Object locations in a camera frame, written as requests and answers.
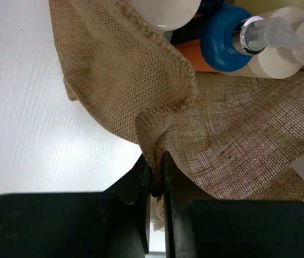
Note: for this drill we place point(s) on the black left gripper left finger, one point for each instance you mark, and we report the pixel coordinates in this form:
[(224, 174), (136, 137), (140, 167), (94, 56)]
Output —
[(112, 223)]

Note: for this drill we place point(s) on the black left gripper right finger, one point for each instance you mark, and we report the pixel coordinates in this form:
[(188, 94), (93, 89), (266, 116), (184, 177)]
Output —
[(198, 225)]

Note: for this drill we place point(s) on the cream pump bottle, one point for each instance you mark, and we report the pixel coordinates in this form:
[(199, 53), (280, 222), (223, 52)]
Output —
[(279, 63)]

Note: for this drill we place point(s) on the orange bottle blue cap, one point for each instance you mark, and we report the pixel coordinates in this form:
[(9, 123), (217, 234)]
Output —
[(225, 40)]

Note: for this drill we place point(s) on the yellow-green pump bottle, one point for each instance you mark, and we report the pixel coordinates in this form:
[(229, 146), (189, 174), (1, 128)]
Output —
[(166, 15)]

